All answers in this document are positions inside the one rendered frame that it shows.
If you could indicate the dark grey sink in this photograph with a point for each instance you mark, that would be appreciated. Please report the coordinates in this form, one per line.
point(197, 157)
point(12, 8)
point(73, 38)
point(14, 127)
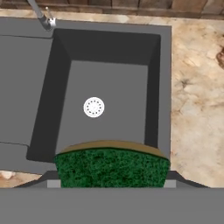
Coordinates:
point(110, 84)

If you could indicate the silver tap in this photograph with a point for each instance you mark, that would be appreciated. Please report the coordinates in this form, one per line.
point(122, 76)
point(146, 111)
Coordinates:
point(43, 17)

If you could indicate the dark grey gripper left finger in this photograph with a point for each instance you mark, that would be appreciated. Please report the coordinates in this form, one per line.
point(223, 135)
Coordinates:
point(49, 178)

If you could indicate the white round sink drain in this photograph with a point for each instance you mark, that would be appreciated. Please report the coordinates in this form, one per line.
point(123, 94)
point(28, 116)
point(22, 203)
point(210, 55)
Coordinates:
point(94, 107)

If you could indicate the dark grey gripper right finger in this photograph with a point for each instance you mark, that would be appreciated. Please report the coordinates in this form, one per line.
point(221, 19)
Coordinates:
point(175, 178)

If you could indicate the green and yellow sponge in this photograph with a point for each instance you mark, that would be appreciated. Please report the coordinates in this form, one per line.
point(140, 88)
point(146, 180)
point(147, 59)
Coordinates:
point(112, 167)

